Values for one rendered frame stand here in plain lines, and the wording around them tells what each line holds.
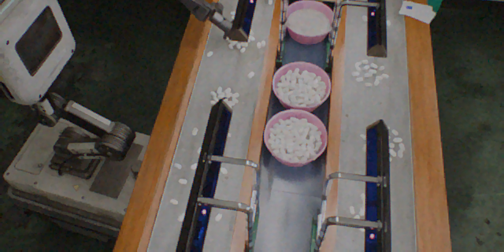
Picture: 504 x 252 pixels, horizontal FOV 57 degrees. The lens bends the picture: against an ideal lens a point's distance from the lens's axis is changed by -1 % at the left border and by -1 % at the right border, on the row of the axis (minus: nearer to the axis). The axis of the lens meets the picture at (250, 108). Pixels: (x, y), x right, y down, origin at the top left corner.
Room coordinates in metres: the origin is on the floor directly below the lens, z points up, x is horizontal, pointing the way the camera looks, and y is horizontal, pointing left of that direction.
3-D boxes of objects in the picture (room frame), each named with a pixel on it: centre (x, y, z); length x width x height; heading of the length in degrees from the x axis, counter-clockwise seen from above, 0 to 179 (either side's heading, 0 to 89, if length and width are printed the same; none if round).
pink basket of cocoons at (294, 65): (1.34, -0.23, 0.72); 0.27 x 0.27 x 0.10
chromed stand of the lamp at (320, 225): (0.61, -0.32, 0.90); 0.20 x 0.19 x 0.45; 171
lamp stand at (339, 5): (1.57, -0.47, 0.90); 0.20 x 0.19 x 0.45; 171
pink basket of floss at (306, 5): (1.77, -0.30, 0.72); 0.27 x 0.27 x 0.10
